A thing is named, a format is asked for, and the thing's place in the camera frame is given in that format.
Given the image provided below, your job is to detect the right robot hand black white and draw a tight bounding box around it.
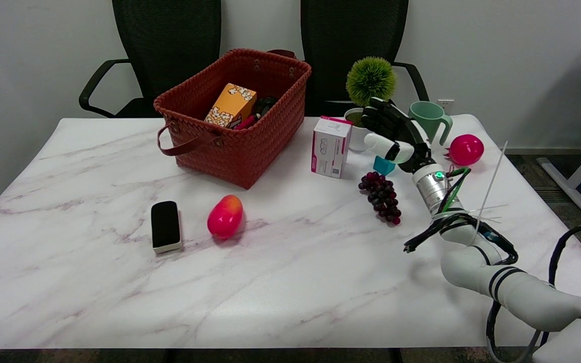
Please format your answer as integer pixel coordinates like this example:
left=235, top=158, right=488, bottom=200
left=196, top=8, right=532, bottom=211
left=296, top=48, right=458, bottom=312
left=361, top=97, right=435, bottom=174

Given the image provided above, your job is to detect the white paper box pink print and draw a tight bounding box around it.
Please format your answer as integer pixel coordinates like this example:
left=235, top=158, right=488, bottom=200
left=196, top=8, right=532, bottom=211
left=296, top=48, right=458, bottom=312
left=311, top=116, right=354, bottom=179

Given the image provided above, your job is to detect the orange popcorn box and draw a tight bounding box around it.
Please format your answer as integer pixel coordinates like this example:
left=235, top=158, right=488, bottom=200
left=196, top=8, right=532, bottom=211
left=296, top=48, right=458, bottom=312
left=204, top=83, right=257, bottom=128

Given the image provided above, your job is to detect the green mug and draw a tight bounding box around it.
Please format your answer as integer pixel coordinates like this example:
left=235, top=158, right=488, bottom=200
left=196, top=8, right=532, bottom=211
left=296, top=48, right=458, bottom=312
left=409, top=101, right=453, bottom=147

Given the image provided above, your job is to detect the teal cube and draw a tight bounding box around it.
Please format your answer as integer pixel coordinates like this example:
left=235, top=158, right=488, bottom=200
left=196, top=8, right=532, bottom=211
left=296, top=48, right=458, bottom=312
left=373, top=155, right=396, bottom=176

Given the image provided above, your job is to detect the artificial plant in white pot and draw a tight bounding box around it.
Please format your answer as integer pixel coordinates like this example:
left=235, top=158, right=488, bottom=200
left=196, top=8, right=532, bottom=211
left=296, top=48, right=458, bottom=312
left=344, top=56, right=398, bottom=153

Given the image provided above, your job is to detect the purple grape bunch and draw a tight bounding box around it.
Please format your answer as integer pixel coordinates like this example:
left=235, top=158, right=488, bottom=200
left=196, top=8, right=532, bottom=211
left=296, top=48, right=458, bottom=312
left=358, top=171, right=402, bottom=225

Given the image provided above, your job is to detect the pink round toy fruit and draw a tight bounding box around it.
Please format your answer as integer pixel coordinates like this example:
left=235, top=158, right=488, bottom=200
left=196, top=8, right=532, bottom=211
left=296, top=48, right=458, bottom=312
left=444, top=134, right=485, bottom=167

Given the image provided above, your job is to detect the white zip tie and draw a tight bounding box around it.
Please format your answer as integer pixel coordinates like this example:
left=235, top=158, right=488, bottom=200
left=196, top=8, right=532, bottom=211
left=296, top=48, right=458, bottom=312
left=470, top=141, right=509, bottom=233

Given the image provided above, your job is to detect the black mesh office chair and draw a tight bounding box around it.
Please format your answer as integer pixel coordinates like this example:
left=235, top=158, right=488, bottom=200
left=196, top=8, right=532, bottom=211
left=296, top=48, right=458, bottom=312
left=301, top=0, right=430, bottom=117
left=79, top=0, right=222, bottom=118

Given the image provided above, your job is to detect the black round item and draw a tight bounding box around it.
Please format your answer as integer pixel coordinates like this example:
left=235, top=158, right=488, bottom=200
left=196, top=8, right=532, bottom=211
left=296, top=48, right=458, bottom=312
left=253, top=97, right=278, bottom=119

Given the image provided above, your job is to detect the red woven basket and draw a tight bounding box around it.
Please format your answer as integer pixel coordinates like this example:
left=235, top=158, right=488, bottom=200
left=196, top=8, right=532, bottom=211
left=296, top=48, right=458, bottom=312
left=153, top=48, right=312, bottom=190

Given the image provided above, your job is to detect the white side desk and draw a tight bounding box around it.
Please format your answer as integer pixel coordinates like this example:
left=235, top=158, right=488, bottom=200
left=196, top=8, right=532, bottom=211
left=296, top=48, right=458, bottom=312
left=537, top=49, right=581, bottom=222

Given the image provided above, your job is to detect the pink orange toy mango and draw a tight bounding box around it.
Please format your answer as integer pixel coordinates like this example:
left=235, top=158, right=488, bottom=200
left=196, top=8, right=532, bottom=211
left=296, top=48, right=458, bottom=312
left=207, top=195, right=244, bottom=239

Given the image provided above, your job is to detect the black whiteboard eraser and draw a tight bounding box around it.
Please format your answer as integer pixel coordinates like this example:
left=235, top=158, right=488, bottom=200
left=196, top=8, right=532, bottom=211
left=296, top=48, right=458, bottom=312
left=150, top=201, right=183, bottom=254

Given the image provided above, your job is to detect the green cable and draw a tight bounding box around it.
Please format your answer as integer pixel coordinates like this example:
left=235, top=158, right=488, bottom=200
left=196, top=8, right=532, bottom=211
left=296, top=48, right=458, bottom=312
left=437, top=167, right=472, bottom=213

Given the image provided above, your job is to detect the black cable bundle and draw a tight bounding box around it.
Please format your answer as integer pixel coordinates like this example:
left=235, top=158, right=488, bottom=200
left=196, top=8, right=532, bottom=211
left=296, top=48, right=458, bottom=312
left=404, top=212, right=519, bottom=266

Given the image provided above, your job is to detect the long black cable loop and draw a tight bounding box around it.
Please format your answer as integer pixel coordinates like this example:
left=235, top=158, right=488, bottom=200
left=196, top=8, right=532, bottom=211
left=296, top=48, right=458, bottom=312
left=486, top=222, right=581, bottom=363

